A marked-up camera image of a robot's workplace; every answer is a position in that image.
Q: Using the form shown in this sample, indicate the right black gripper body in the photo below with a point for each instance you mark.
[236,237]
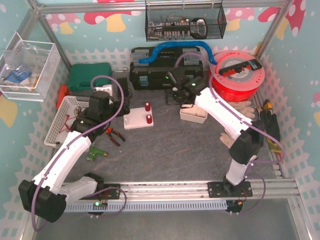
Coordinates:
[173,78]

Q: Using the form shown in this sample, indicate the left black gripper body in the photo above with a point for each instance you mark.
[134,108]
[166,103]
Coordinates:
[122,92]

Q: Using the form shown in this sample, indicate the white peg base plate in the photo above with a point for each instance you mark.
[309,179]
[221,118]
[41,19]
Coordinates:
[137,119]

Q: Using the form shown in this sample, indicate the white parts tray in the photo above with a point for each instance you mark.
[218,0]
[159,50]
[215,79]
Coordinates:
[193,114]

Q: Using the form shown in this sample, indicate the large red spring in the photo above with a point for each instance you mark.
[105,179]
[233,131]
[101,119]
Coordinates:
[147,107]

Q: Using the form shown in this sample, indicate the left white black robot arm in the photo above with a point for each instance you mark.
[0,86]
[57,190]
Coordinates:
[46,196]

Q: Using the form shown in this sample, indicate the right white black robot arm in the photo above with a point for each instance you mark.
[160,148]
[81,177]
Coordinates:
[246,133]

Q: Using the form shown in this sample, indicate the black aluminium extrusion piece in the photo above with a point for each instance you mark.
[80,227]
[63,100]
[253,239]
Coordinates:
[124,85]

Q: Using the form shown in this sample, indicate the black toolbox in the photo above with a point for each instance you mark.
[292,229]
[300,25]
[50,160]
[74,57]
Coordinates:
[152,76]

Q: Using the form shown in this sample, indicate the white perforated basket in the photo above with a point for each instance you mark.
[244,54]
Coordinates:
[69,109]

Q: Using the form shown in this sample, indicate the green plastic case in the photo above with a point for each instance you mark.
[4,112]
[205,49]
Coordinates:
[82,74]

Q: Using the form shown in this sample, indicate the white work glove lower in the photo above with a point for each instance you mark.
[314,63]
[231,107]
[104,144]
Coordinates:
[226,139]

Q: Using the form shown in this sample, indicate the white work glove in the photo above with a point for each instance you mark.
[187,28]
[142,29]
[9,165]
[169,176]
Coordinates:
[244,107]
[226,139]

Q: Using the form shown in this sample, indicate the red filament spool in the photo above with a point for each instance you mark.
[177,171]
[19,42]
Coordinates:
[240,86]

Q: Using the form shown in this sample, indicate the white work glove upper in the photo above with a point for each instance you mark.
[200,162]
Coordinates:
[244,107]

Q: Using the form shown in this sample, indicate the black red connector strip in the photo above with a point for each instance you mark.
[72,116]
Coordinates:
[252,64]

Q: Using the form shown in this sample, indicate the clear acrylic box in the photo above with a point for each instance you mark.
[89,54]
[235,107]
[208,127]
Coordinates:
[42,58]

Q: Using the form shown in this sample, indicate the blue white gloves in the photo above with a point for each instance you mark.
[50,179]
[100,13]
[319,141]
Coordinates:
[19,76]

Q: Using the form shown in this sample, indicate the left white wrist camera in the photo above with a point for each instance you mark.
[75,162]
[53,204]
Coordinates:
[108,88]

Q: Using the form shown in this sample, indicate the green screwdriver handle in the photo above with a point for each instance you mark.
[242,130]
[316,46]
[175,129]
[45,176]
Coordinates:
[94,152]

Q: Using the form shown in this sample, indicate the orange tool handle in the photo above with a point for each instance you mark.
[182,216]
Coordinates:
[63,91]

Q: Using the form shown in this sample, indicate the black mesh wire basket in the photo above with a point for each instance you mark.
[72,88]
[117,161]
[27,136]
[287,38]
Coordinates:
[182,21]

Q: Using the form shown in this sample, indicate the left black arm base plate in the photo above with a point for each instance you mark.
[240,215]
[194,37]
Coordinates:
[111,193]

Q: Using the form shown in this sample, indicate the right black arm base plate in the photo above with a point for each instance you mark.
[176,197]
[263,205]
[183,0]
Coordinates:
[217,189]

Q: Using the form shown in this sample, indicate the grey slotted cable duct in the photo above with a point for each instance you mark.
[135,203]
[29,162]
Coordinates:
[147,206]

